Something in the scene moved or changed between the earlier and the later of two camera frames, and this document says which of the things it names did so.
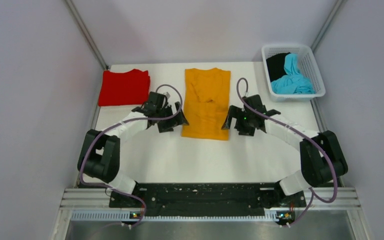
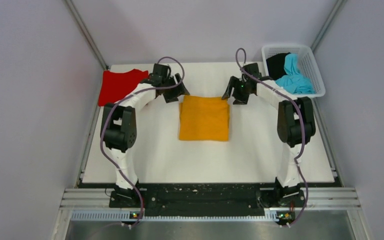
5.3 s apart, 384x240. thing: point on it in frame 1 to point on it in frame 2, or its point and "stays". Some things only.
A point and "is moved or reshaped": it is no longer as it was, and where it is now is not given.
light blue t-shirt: (293, 82) stays
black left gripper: (168, 126) to (178, 89)
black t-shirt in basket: (275, 64) stays
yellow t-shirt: (206, 101) is moved or reshaped
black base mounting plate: (205, 199) stays
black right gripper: (232, 113) to (234, 82)
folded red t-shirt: (130, 87) stays
